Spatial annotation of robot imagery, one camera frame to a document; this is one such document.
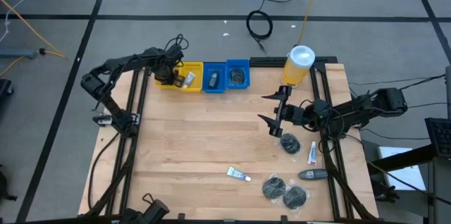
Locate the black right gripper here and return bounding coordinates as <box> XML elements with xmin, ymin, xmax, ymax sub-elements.
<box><xmin>257</xmin><ymin>85</ymin><xmax>306</xmax><ymax>137</ymax></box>

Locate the dark oval toiletry container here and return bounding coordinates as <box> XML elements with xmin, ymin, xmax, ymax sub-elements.
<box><xmin>207</xmin><ymin>71</ymin><xmax>220</xmax><ymax>89</ymax></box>
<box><xmin>297</xmin><ymin>168</ymin><xmax>329</xmax><ymax>180</ymax></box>

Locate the black round pad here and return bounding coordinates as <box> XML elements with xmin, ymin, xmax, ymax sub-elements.
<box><xmin>229</xmin><ymin>68</ymin><xmax>247</xmax><ymax>85</ymax></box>
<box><xmin>281</xmin><ymin>180</ymin><xmax>311</xmax><ymax>211</ymax></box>
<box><xmin>261</xmin><ymin>174</ymin><xmax>287</xmax><ymax>200</ymax></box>
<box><xmin>278</xmin><ymin>132</ymin><xmax>302</xmax><ymax>158</ymax></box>

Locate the yellow plastic basket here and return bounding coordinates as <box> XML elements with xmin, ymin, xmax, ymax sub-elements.
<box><xmin>156</xmin><ymin>61</ymin><xmax>183</xmax><ymax>89</ymax></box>
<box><xmin>179</xmin><ymin>61</ymin><xmax>205</xmax><ymax>93</ymax></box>

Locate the blue plastic basket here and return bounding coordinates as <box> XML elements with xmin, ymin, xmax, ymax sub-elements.
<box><xmin>225</xmin><ymin>58</ymin><xmax>252</xmax><ymax>90</ymax></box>
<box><xmin>202</xmin><ymin>61</ymin><xmax>228</xmax><ymax>94</ymax></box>

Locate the yellow wipes canister white lid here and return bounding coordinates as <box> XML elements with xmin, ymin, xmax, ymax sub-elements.
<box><xmin>280</xmin><ymin>44</ymin><xmax>316</xmax><ymax>89</ymax></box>

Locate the white red toothpaste tube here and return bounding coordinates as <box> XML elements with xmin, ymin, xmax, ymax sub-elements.
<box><xmin>307</xmin><ymin>141</ymin><xmax>318</xmax><ymax>167</ymax></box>

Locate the white blue toothpaste tube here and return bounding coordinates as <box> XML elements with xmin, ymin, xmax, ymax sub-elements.
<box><xmin>226</xmin><ymin>166</ymin><xmax>252</xmax><ymax>182</ymax></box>

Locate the black stand bar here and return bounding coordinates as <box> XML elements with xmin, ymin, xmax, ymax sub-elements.
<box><xmin>368</xmin><ymin>144</ymin><xmax>438</xmax><ymax>174</ymax></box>

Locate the white board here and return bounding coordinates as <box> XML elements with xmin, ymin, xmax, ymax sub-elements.
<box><xmin>378</xmin><ymin>145</ymin><xmax>427</xmax><ymax>192</ymax></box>

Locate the grey metal floor base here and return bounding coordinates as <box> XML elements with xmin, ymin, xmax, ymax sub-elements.
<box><xmin>0</xmin><ymin>49</ymin><xmax>38</xmax><ymax>60</ymax></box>

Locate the black keyboard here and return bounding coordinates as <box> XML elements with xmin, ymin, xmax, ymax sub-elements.
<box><xmin>424</xmin><ymin>117</ymin><xmax>451</xmax><ymax>158</ymax></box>

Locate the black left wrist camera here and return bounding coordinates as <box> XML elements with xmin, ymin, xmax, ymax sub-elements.
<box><xmin>165</xmin><ymin>46</ymin><xmax>185</xmax><ymax>65</ymax></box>

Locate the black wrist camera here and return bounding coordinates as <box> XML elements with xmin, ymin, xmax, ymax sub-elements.
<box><xmin>165</xmin><ymin>46</ymin><xmax>185</xmax><ymax>65</ymax></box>
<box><xmin>312</xmin><ymin>97</ymin><xmax>334</xmax><ymax>119</ymax></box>

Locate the black aluminium station frame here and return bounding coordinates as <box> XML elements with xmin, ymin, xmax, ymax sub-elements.
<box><xmin>86</xmin><ymin>49</ymin><xmax>380</xmax><ymax>224</ymax></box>

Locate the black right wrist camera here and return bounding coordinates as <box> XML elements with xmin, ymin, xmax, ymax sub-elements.
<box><xmin>312</xmin><ymin>97</ymin><xmax>334</xmax><ymax>119</ymax></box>

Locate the black coiled floor cable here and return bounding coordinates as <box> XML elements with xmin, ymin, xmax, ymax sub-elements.
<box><xmin>245</xmin><ymin>9</ymin><xmax>274</xmax><ymax>56</ymax></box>

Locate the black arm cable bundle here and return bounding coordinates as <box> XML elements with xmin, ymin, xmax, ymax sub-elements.
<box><xmin>87</xmin><ymin>132</ymin><xmax>137</xmax><ymax>218</ymax></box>
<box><xmin>319</xmin><ymin>139</ymin><xmax>375</xmax><ymax>220</ymax></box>

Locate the yellow cable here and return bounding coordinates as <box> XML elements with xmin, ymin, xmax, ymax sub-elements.
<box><xmin>0</xmin><ymin>0</ymin><xmax>68</xmax><ymax>77</ymax></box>
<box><xmin>297</xmin><ymin>0</ymin><xmax>327</xmax><ymax>47</ymax></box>

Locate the black device with cable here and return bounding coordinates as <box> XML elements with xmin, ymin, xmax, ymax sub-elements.
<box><xmin>121</xmin><ymin>192</ymin><xmax>171</xmax><ymax>224</ymax></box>

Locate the white cable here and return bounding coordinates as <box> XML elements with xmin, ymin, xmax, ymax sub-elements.
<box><xmin>0</xmin><ymin>0</ymin><xmax>49</xmax><ymax>42</ymax></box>

